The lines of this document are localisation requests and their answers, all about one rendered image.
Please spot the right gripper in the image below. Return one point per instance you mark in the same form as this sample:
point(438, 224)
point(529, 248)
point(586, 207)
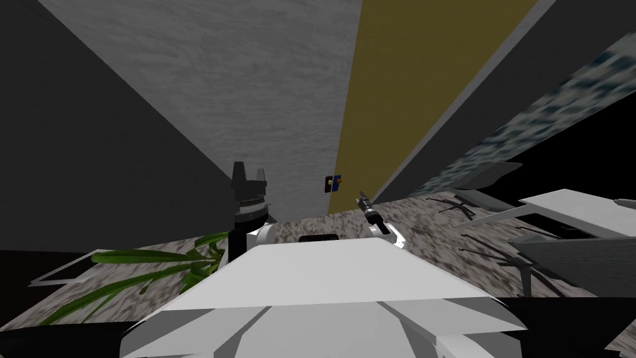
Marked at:
point(364, 203)

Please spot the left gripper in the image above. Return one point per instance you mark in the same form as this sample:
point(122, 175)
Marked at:
point(248, 190)

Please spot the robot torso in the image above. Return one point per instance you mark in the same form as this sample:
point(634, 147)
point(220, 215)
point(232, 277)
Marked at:
point(323, 288)

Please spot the olive yellow door leaf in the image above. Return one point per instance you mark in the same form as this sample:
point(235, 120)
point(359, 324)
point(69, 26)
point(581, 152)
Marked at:
point(412, 99)

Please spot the grey chair with black legs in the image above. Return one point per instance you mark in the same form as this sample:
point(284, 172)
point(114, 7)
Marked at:
point(586, 258)
point(489, 174)

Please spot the green leafy plant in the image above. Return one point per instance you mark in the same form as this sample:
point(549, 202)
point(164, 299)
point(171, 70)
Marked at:
point(149, 256)

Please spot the white table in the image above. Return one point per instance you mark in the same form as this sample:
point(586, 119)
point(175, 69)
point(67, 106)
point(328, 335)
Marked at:
point(581, 209)

